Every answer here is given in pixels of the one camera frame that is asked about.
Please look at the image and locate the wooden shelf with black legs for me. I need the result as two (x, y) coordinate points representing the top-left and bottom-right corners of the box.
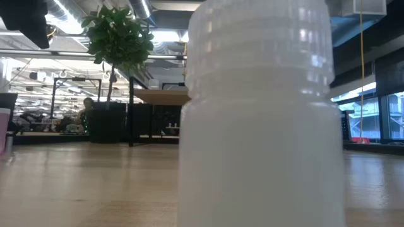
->
(128, 75), (193, 148)

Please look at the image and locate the silver ceiling pipe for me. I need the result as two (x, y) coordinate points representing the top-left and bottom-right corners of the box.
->
(0, 49), (187, 61)

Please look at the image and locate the black screen panel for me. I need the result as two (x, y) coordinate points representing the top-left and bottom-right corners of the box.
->
(0, 93), (19, 132)

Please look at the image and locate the green leafy potted plant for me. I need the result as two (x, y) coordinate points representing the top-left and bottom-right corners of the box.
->
(80, 4), (155, 105)

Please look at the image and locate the person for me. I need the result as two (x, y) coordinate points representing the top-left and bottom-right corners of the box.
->
(77, 96), (95, 132)

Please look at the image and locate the black plant pot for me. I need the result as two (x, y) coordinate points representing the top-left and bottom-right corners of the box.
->
(88, 101), (128, 144)

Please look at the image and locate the black perforated panel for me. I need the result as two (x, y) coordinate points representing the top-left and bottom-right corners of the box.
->
(340, 109), (353, 142)

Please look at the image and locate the white ceiling box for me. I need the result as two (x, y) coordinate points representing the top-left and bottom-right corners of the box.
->
(342, 0), (388, 16)

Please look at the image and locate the black ceiling cord reel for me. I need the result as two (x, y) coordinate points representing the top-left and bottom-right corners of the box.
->
(46, 24), (58, 44)

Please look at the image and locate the black background rig frame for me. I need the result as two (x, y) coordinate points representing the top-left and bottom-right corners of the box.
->
(51, 76), (102, 133)

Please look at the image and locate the silver ceiling duct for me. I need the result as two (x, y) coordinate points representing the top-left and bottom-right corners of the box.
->
(128, 0), (153, 20)

